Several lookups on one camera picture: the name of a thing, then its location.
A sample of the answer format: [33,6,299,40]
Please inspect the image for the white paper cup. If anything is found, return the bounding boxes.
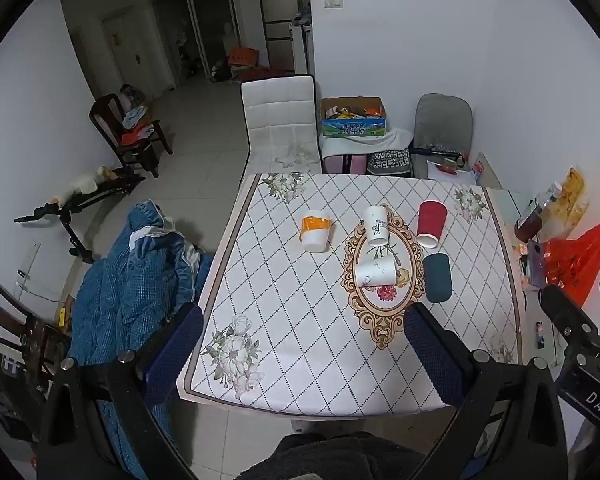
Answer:
[362,205,392,247]
[354,258,397,288]

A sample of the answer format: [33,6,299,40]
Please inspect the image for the person's dark trousers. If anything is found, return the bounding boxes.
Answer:
[236,430,427,480]

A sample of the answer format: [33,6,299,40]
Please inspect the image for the brown drink bottle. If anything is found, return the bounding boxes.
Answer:
[514,182,565,244]

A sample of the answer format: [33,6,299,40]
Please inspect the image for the dark teal cup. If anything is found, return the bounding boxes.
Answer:
[423,253,454,304]

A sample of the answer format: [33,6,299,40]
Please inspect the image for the dark wooden chair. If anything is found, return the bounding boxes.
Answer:
[0,276,71,396]
[89,93,174,179]

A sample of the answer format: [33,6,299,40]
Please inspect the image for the floral diamond-pattern tablecloth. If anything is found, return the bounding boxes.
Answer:
[176,172,524,418]

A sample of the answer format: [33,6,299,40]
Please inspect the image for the blue quilted blanket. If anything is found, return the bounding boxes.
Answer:
[69,200,215,476]

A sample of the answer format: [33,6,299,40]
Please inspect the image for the white cloth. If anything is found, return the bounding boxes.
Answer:
[320,127,414,162]

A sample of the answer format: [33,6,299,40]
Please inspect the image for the printed cardboard box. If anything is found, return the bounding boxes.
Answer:
[320,96,387,138]

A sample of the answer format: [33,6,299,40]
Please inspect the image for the grey padded chair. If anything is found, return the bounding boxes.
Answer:
[409,93,474,180]

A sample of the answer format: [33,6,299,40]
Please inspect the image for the white padded chair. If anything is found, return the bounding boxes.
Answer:
[240,75,324,178]

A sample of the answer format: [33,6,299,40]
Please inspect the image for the black folding umbrella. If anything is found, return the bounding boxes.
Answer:
[409,144,465,166]

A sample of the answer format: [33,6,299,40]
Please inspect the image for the black patterned bag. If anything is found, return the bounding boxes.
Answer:
[367,147,413,178]

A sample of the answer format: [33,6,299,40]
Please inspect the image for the yellow snack bag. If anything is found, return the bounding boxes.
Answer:
[540,167,590,241]

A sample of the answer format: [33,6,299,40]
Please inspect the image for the orange storage box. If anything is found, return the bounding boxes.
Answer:
[228,47,260,70]

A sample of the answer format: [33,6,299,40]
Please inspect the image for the orange and white cup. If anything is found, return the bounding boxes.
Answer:
[300,215,333,252]

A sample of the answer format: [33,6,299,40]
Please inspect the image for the black exercise machine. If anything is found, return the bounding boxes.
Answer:
[14,170,146,264]

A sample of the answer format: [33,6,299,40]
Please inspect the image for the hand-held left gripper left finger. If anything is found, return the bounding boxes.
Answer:
[36,302,206,480]

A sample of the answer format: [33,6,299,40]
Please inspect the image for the clothes pile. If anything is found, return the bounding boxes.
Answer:
[119,104,157,147]

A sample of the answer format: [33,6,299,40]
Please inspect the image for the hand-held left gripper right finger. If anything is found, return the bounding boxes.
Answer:
[404,302,568,480]

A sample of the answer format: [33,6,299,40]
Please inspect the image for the orange plastic bag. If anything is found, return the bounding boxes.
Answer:
[542,223,600,311]

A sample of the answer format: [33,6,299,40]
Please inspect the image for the red paper cup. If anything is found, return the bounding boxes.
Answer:
[416,200,449,249]

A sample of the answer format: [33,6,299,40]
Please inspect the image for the white paper sheets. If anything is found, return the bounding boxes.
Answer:
[426,160,476,183]

